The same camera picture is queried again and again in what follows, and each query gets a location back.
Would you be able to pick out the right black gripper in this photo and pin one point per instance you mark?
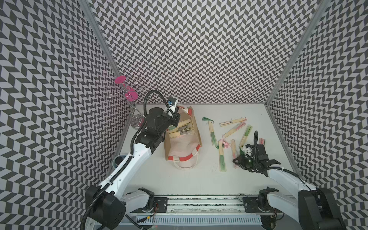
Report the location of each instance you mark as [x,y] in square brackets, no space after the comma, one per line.
[240,162]

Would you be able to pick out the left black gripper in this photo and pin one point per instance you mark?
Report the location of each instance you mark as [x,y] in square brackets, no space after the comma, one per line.
[175,118]

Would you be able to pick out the burlap red tote bag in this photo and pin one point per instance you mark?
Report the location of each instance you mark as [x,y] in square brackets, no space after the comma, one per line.
[183,151]

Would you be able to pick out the green pink folding fan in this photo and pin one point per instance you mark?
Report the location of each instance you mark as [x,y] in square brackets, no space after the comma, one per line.
[222,144]

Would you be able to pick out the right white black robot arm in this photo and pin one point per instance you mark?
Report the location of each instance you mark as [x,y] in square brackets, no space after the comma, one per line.
[312,207]

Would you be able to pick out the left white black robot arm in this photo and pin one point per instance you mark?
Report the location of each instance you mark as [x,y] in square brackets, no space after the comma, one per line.
[143,144]

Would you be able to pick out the blue roll of tape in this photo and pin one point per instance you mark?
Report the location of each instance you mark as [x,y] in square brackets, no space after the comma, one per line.
[118,160]

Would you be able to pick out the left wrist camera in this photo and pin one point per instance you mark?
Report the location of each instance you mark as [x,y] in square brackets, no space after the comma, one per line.
[172,104]

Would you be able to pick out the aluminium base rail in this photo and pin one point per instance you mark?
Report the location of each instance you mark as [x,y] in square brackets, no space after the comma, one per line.
[201,204]

